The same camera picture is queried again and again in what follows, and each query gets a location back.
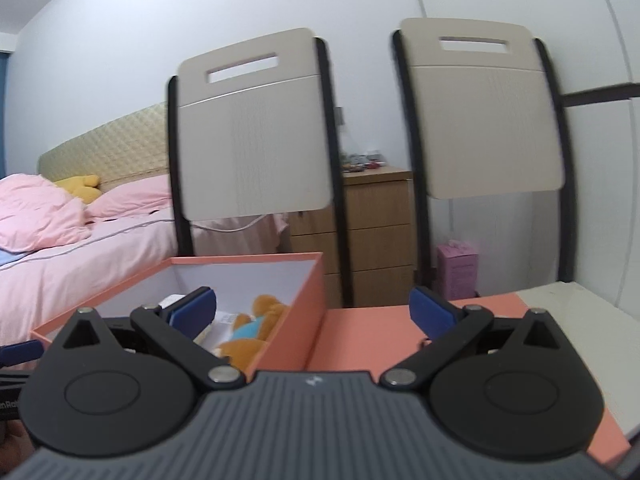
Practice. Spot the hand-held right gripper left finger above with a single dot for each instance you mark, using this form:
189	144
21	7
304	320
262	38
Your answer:
192	312

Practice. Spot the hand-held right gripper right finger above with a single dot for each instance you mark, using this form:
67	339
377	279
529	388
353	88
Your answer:
432	315

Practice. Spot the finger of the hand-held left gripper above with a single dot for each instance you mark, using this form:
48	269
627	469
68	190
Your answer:
20	353

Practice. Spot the orange cardboard box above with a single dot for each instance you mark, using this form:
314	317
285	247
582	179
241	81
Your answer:
295	320

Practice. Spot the white packet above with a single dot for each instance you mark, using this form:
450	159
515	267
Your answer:
225	321

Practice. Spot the pink carton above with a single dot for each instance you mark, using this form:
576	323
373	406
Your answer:
457	270

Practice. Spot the orange box lid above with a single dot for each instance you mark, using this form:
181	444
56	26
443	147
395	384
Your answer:
370	335

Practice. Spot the orange bear plush toy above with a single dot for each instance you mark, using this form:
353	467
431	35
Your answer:
261	310

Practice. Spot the bed with pink sheet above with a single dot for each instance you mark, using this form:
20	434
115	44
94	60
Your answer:
100	265

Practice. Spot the wooden drawer cabinet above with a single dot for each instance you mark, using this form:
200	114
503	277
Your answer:
375	210

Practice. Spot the pink pillow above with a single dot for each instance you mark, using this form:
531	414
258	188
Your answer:
130	197

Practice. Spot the pink quilt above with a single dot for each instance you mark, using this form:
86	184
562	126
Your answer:
40	215

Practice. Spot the yellow plush toy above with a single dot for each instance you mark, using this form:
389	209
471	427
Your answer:
80	187

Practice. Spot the cluster of small trinkets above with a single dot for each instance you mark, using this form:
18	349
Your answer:
362	161

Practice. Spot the beige chair with black frame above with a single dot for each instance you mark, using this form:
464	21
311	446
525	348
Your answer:
250	135
480	125

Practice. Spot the dark wall rail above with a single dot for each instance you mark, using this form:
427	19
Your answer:
600	94

